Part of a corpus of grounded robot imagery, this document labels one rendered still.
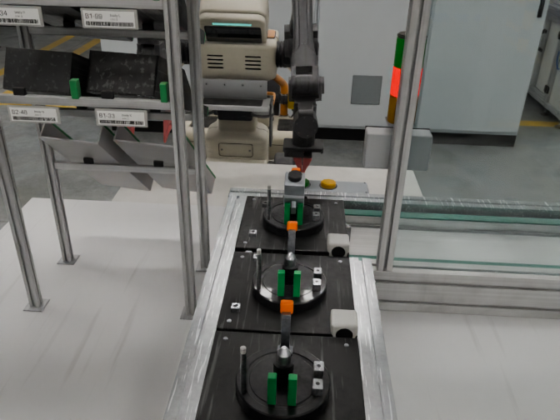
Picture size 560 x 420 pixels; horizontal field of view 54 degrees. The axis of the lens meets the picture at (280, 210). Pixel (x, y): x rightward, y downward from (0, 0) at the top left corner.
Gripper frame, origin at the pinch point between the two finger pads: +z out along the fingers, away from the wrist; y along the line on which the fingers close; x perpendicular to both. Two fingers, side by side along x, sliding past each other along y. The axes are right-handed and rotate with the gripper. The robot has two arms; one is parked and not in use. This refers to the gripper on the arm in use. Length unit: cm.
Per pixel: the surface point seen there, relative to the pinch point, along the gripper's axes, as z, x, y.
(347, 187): 2.0, -2.2, 12.0
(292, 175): -11.9, -25.1, -2.1
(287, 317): -9, -68, -2
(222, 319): 1, -58, -13
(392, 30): 14, 277, 63
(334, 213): 0.9, -18.3, 8.0
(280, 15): 7, 277, -18
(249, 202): 1.0, -14.7, -12.4
